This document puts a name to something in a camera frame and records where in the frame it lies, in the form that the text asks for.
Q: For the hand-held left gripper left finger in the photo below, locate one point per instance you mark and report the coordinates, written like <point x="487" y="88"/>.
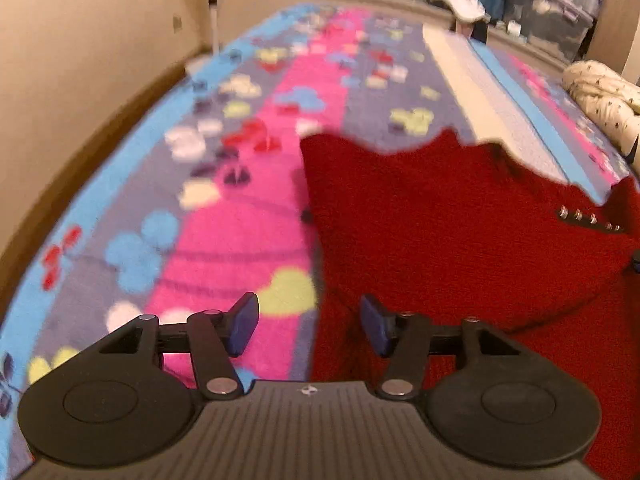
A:
<point x="244" y="327"/>

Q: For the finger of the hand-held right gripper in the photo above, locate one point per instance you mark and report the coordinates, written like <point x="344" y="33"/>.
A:
<point x="592" y="219"/>

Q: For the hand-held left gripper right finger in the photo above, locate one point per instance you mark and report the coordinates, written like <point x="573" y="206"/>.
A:
<point x="376" y="327"/>

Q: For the red knit sweater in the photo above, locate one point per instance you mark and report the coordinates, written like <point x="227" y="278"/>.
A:
<point x="450" y="240"/>

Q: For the white dotted pillow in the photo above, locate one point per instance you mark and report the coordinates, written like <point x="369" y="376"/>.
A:
<point x="602" y="92"/>

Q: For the colourful printed blanket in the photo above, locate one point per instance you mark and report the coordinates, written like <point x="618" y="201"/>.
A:
<point x="240" y="175"/>

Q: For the wooden wardrobe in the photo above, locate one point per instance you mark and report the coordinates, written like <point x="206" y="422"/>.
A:
<point x="616" y="20"/>

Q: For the grey plastic storage box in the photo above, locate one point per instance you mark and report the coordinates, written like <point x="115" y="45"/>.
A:
<point x="545" y="12"/>

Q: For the white pole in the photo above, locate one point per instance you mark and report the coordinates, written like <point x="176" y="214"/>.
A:
<point x="215" y="7"/>

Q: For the wall socket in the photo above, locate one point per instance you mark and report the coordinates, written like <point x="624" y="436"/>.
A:
<point x="176" y="22"/>

